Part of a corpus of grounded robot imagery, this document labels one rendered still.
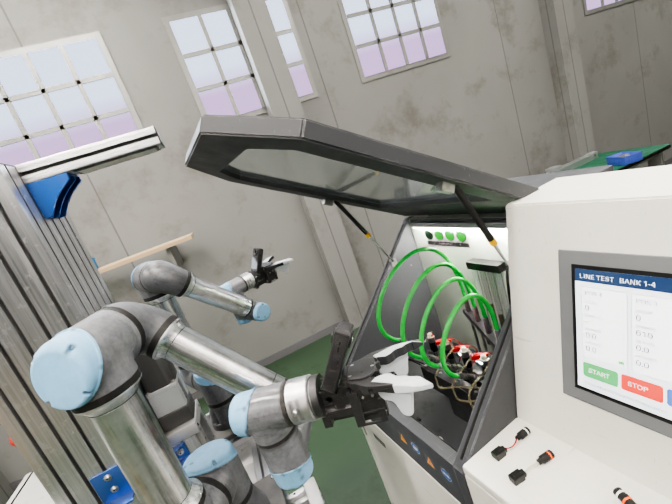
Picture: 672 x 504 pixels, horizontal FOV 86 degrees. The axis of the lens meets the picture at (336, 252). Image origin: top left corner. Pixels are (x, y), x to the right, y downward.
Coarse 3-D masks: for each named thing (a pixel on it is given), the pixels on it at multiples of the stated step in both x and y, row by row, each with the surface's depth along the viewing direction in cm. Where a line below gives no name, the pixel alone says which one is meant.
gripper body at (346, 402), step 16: (352, 368) 61; (368, 368) 59; (320, 384) 62; (320, 400) 60; (336, 400) 60; (352, 400) 58; (368, 400) 58; (384, 400) 57; (320, 416) 59; (336, 416) 60; (352, 416) 62; (368, 416) 59; (384, 416) 57
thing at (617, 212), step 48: (576, 192) 82; (624, 192) 71; (528, 240) 88; (576, 240) 78; (624, 240) 70; (528, 288) 90; (528, 336) 92; (528, 384) 95; (576, 432) 85; (624, 432) 76
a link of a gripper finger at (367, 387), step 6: (366, 378) 57; (372, 378) 56; (354, 384) 56; (360, 384) 56; (366, 384) 55; (372, 384) 54; (378, 384) 54; (384, 384) 53; (390, 384) 53; (366, 390) 55; (372, 390) 55; (378, 390) 54; (384, 390) 54; (390, 390) 53
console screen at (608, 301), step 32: (576, 256) 78; (608, 256) 72; (640, 256) 67; (576, 288) 79; (608, 288) 73; (640, 288) 68; (576, 320) 80; (608, 320) 74; (640, 320) 69; (576, 352) 81; (608, 352) 75; (640, 352) 70; (576, 384) 83; (608, 384) 76; (640, 384) 71; (640, 416) 72
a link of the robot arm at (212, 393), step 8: (192, 376) 134; (192, 384) 134; (200, 384) 127; (208, 384) 127; (208, 392) 128; (216, 392) 128; (224, 392) 129; (208, 400) 129; (216, 400) 128; (224, 400) 129
